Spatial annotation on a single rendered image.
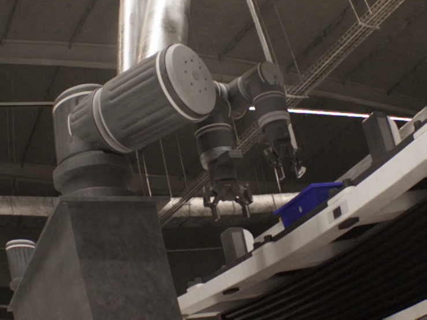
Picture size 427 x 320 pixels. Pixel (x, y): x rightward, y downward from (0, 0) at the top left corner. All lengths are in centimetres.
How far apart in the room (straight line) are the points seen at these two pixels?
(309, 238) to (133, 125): 63
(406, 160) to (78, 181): 85
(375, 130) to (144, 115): 61
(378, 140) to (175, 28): 63
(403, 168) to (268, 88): 75
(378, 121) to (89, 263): 86
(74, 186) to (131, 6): 77
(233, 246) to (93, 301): 101
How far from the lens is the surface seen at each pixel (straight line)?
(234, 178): 193
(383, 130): 178
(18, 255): 314
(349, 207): 179
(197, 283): 262
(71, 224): 159
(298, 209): 210
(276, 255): 210
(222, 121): 197
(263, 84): 220
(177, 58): 162
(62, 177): 173
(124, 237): 163
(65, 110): 180
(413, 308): 182
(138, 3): 224
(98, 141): 171
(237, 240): 246
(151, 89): 160
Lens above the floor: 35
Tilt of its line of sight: 22 degrees up
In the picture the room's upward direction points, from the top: 13 degrees counter-clockwise
